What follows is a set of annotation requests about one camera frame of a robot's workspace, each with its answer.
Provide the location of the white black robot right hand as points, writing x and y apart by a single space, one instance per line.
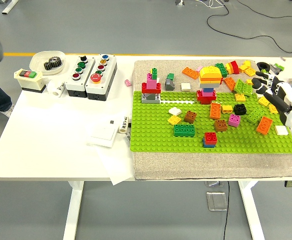
291 105

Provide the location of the dark green long brick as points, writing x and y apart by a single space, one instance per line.
184 130

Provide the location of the yellow flat square brick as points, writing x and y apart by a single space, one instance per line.
240 97
250 72
174 120
273 109
263 101

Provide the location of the white flat square brick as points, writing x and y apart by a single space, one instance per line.
281 130
185 86
175 111

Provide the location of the orange long brick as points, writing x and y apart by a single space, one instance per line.
215 110
264 125
229 83
189 72

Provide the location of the lime green long brick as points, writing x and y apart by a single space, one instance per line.
255 116

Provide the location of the small yellow brick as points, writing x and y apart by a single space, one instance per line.
227 109
249 81

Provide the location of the black square brick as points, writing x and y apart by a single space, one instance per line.
240 109

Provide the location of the pink square brick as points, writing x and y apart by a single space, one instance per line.
234 120

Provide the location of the yellow brick pair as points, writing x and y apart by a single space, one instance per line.
245 64

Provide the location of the red yellow orange curved bricks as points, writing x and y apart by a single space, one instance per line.
233 67

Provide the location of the brown square brick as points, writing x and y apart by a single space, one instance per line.
220 125
190 116

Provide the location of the dark green chunky brick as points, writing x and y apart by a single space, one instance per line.
221 70

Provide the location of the burger-shaped multicolour brick tower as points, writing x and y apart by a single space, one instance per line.
210 75

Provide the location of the red and blue brick stack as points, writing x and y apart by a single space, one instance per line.
209 138

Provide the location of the grey slope brick green top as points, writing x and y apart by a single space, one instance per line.
170 85

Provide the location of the green studded baseplate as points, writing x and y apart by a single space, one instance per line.
155 135

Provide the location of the red pink grey brick tower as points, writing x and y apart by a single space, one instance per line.
150 87

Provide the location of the small pink brick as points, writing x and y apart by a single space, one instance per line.
128 83

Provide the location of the green and grey clip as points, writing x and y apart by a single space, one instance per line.
278 67

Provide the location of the lime green flat plate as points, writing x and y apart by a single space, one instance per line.
247 89
239 86

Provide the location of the black tape roll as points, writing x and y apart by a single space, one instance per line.
259 66

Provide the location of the silver floor socket lid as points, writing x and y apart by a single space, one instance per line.
214 183
216 201

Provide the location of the white table leg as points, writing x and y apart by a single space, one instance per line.
72 212
250 212

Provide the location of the grey-brown mat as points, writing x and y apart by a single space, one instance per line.
185 165

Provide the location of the grey distant stand foot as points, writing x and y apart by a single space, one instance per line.
178 2

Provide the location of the white labelled tube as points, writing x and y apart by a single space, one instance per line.
123 125

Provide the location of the white paper sheet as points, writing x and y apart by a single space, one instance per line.
115 165

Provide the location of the grey emergency-stop control box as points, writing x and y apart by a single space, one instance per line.
103 85

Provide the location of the grey four-button control box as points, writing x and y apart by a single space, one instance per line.
72 86

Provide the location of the white pipe tee fitting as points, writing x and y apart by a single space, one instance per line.
53 87

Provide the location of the black metal gear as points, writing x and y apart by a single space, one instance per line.
53 63

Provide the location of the white plastic bowl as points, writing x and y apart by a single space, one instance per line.
38 62

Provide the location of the white distant table foot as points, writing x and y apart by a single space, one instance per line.
9 5

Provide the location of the white wall switch plate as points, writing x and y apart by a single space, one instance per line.
102 136

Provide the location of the cream red-green switch box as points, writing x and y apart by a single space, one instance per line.
31 83

